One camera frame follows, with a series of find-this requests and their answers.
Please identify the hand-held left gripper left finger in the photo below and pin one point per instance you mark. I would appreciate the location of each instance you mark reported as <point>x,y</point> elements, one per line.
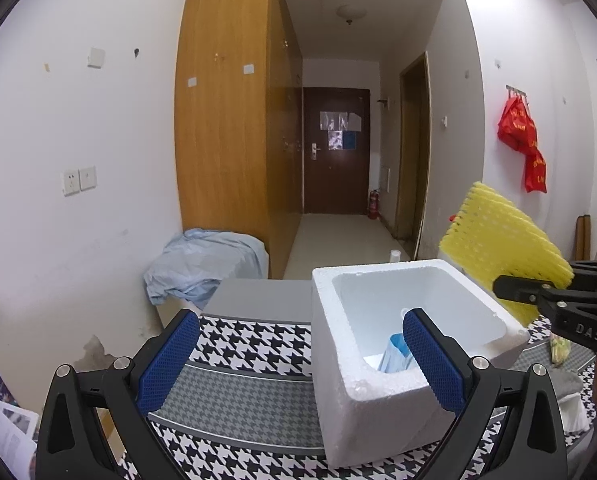
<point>168,360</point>

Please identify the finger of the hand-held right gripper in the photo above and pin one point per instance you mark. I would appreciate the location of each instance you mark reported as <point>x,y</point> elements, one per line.
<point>521,290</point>
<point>596,266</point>

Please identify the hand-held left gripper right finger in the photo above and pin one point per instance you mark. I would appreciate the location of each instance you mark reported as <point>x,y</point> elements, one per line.
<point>434,365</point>

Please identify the blue and white packet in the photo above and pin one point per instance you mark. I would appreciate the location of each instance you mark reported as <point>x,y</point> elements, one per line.
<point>393,355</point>

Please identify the yellow foam net sleeve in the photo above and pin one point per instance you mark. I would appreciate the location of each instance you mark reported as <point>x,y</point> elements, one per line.
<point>498,245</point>

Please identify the white foam box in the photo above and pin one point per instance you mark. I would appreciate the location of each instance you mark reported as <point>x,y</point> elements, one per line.
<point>348,340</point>

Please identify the green yellow packet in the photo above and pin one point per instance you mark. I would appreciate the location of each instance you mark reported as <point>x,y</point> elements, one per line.
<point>558,350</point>

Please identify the houndstooth tablecloth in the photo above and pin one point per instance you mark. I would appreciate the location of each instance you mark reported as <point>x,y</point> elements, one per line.
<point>238,360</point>

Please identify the light blue cloth pile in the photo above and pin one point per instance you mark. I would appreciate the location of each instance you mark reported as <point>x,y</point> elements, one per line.
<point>203,265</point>

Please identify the white cup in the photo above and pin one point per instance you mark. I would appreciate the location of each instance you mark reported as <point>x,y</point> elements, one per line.
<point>394,256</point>

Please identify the red plastic bags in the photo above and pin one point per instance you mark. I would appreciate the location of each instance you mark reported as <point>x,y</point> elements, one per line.
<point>521,140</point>

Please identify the red fire extinguisher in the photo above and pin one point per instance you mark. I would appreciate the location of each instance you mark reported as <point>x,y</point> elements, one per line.
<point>374,205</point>

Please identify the paper sheets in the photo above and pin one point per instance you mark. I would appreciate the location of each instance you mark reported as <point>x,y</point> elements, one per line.
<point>3,425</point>

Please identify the dark brown entrance door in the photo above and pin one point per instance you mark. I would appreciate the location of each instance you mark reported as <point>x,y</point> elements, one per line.
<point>336,160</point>

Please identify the wooden wardrobe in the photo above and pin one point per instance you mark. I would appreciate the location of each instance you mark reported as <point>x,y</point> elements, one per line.
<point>228,125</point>

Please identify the ceiling lamp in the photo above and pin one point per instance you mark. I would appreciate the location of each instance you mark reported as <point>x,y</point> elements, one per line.
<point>349,12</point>

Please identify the wooden side door frame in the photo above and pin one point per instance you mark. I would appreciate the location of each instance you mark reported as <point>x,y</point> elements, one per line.
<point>412,155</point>

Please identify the wall hook rack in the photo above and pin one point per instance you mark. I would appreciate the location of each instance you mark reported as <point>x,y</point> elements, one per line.
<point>516,91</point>

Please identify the white wall socket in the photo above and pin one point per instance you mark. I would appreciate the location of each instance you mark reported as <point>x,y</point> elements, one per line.
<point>70,182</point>

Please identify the square white wall plate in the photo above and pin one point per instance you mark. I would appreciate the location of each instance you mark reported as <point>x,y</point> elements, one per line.
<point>96,58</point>

